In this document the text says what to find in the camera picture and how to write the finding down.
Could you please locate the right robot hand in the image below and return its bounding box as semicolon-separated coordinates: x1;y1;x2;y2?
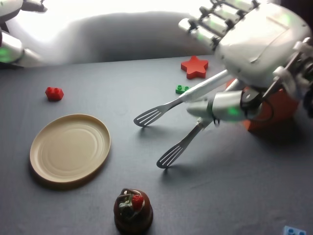
178;0;309;127

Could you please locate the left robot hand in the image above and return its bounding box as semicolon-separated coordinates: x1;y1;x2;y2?
0;0;48;68

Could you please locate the chocolate toy cake with strawberry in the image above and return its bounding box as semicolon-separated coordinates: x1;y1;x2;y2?
113;188;154;233

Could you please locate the beige round plate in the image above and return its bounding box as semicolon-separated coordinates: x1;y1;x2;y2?
29;113;112;190

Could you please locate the red toy brick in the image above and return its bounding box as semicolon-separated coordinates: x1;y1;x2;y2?
45;86;65;101

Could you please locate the red star block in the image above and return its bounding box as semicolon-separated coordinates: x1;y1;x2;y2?
180;55;209;80

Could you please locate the orange textured box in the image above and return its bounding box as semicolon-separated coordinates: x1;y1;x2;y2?
224;79;300;135

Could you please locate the green toy brick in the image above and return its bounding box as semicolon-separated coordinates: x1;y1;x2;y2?
175;84;191;95

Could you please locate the grey table cloth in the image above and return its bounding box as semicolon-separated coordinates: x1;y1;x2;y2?
0;53;313;235

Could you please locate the light blue toy brick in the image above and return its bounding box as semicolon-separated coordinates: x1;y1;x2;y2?
283;225;308;235

